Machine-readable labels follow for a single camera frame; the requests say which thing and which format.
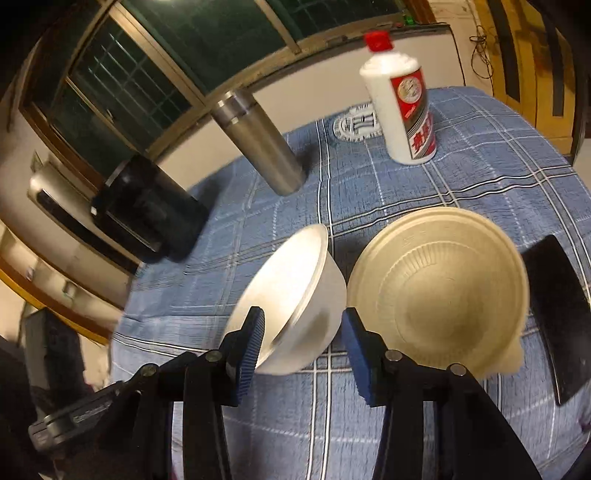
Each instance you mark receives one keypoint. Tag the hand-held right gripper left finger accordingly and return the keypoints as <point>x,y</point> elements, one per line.
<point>249,355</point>

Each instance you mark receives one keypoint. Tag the wooden door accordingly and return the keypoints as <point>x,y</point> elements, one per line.
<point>521,60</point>

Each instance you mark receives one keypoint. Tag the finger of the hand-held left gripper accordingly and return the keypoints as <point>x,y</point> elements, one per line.
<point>97,406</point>

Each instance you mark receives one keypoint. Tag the beige plastic bowl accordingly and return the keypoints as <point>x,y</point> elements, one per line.
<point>438,295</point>

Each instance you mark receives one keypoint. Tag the window with brown frame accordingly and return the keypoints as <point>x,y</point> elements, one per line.
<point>138,60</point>

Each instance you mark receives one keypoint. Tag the blue checked tablecloth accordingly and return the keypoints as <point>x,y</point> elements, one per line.
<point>461,184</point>

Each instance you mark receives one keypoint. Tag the black cylindrical canister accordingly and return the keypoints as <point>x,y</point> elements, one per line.
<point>147,207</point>

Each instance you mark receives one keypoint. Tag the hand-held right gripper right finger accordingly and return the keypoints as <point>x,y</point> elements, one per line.
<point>359,360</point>

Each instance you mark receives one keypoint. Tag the silver cylindrical appliance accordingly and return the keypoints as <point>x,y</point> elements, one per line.
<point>55,198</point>

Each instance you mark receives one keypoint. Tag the black flat object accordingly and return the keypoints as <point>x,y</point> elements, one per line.
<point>558,314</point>

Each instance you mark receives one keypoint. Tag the stainless steel thermos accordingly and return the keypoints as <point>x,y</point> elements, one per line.
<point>263,143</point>

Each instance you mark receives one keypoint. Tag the white liquor bottle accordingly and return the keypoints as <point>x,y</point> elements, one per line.
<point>406,106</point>

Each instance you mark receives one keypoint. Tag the white foam bowl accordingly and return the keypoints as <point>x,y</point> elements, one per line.
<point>309,318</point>

